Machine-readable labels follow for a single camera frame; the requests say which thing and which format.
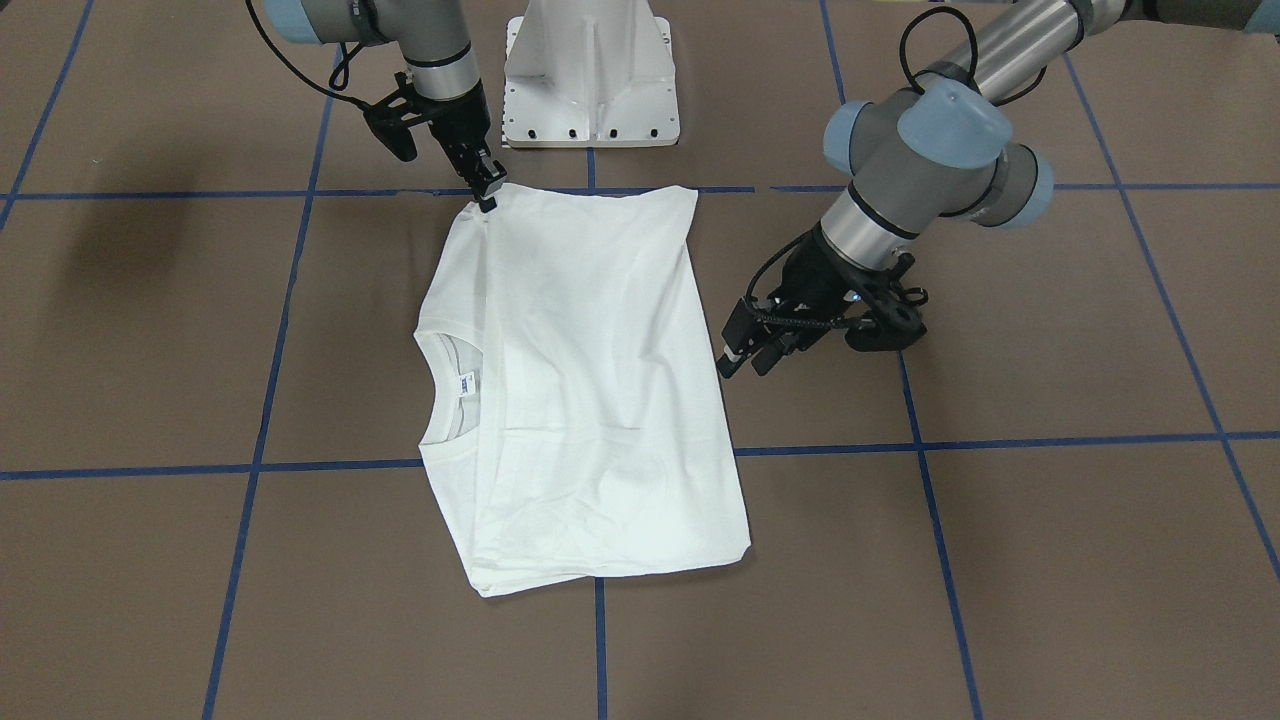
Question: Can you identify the white long-sleeve printed shirt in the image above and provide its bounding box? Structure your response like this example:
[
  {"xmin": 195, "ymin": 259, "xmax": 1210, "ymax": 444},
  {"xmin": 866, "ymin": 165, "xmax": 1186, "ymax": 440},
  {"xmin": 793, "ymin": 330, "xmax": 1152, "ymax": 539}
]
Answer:
[{"xmin": 413, "ymin": 184, "xmax": 751, "ymax": 598}]

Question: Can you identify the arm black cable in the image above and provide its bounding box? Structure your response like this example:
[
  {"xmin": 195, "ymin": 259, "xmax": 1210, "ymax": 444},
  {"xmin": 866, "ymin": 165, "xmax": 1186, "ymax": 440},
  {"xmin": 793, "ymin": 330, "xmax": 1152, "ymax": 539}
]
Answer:
[
  {"xmin": 742, "ymin": 6, "xmax": 1051, "ymax": 306},
  {"xmin": 244, "ymin": 0, "xmax": 411, "ymax": 111}
]

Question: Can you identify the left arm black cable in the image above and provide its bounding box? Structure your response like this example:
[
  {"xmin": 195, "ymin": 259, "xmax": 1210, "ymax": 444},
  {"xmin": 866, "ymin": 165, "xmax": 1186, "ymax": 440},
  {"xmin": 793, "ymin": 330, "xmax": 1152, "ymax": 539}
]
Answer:
[{"xmin": 742, "ymin": 6, "xmax": 1051, "ymax": 306}]

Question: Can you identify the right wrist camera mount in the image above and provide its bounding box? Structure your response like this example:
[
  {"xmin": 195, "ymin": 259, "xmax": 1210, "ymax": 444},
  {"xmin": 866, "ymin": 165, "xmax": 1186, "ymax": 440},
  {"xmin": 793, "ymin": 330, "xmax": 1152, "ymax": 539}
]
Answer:
[{"xmin": 361, "ymin": 70, "xmax": 436, "ymax": 163}]

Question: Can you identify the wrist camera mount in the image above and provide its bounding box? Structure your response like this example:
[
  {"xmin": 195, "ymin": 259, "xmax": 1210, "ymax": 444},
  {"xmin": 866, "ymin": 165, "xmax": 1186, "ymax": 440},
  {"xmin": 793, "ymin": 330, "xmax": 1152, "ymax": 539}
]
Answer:
[
  {"xmin": 361, "ymin": 70, "xmax": 436, "ymax": 163},
  {"xmin": 845, "ymin": 252, "xmax": 929, "ymax": 352}
]

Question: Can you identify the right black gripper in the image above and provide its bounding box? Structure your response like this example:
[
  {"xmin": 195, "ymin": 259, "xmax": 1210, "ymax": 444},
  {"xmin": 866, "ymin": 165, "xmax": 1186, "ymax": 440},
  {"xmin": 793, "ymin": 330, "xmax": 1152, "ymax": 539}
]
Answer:
[{"xmin": 425, "ymin": 82, "xmax": 507, "ymax": 213}]

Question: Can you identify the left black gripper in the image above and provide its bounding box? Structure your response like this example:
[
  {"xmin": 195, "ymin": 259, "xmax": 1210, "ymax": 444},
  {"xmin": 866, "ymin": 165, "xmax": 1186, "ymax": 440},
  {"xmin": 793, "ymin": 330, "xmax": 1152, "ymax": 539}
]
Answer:
[{"xmin": 716, "ymin": 225, "xmax": 888, "ymax": 379}]

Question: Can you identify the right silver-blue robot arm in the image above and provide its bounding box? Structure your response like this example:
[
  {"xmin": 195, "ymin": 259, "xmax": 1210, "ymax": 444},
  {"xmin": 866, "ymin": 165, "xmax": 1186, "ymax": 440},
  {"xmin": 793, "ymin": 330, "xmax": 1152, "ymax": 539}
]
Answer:
[{"xmin": 246, "ymin": 1, "xmax": 507, "ymax": 211}]

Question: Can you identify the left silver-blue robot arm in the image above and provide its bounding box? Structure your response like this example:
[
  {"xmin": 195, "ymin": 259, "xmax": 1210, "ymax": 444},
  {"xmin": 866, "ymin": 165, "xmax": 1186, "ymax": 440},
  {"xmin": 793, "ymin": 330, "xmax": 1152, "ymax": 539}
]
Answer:
[{"xmin": 716, "ymin": 1, "xmax": 1277, "ymax": 378}]

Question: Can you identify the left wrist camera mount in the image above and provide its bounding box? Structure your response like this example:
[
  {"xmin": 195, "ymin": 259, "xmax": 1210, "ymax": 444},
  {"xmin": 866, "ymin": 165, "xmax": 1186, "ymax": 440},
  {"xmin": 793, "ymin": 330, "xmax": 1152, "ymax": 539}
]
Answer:
[{"xmin": 845, "ymin": 252, "xmax": 929, "ymax": 352}]

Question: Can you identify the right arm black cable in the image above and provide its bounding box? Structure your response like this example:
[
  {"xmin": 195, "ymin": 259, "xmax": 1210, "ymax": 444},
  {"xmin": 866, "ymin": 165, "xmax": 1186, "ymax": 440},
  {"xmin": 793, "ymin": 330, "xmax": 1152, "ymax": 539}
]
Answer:
[{"xmin": 244, "ymin": 0, "xmax": 411, "ymax": 111}]

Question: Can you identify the white central pedestal column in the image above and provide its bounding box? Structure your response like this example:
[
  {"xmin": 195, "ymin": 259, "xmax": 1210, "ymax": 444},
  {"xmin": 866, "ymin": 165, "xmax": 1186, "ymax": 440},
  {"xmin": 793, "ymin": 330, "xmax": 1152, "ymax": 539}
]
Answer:
[{"xmin": 500, "ymin": 1, "xmax": 681, "ymax": 149}]

